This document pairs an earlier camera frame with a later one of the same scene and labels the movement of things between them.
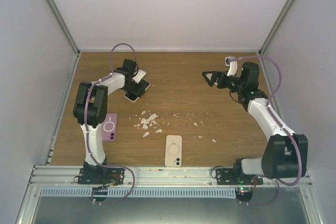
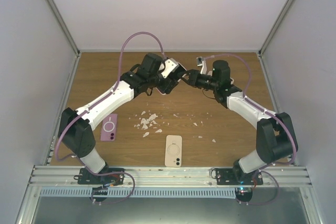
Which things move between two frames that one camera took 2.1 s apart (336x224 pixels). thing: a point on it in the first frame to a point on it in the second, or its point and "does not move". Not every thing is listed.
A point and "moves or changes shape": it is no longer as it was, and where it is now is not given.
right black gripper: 221,76 to 193,75
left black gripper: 138,91 to 168,86
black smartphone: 137,90 moves or changes shape
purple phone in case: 109,126 does not move
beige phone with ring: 173,151 does not move
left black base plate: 107,177 does not move
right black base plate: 227,177 does not move
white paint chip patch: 147,123 does not move
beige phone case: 134,93 moves or changes shape
